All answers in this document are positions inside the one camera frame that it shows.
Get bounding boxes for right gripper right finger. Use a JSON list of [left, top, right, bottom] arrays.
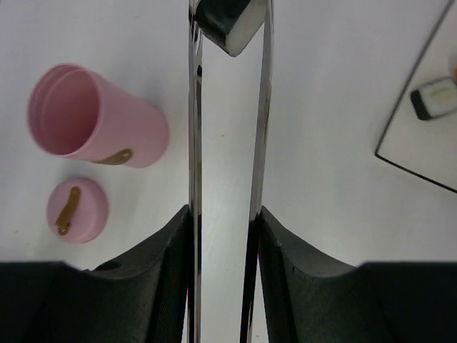
[[259, 209, 456, 342]]

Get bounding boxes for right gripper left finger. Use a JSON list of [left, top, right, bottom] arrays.
[[1, 207, 191, 342]]

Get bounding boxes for sushi roll piece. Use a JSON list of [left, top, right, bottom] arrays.
[[410, 76, 456, 121], [193, 0, 268, 57]]

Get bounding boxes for metal tongs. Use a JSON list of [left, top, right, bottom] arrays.
[[187, 1, 274, 342]]

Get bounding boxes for pink lunch box lid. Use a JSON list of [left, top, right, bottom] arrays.
[[46, 178, 109, 244]]

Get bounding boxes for pink cylindrical lunch box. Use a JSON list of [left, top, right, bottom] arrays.
[[26, 64, 170, 168]]

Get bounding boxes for white square plate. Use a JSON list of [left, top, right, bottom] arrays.
[[374, 1, 456, 192]]

